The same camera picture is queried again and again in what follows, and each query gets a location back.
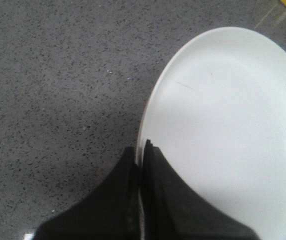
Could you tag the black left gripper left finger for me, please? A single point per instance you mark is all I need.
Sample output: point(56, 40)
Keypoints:
point(110, 212)

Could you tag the white round plate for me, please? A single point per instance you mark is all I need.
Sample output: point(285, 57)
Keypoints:
point(218, 114)

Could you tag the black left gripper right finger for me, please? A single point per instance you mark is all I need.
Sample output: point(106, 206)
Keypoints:
point(173, 211)

